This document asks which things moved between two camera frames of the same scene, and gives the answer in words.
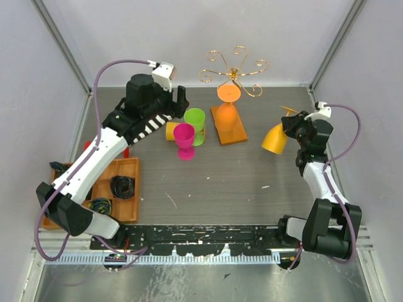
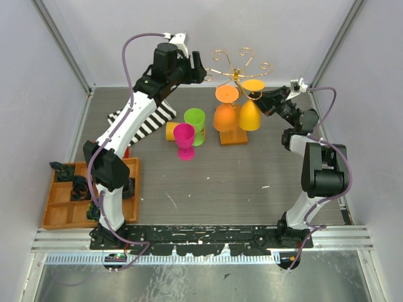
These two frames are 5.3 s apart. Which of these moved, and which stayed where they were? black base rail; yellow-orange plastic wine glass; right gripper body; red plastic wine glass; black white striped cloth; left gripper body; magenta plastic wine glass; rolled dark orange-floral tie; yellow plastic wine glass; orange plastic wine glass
Moved: right gripper body; left gripper body; yellow-orange plastic wine glass
Stayed: magenta plastic wine glass; red plastic wine glass; yellow plastic wine glass; rolled dark orange-floral tie; black white striped cloth; orange plastic wine glass; black base rail
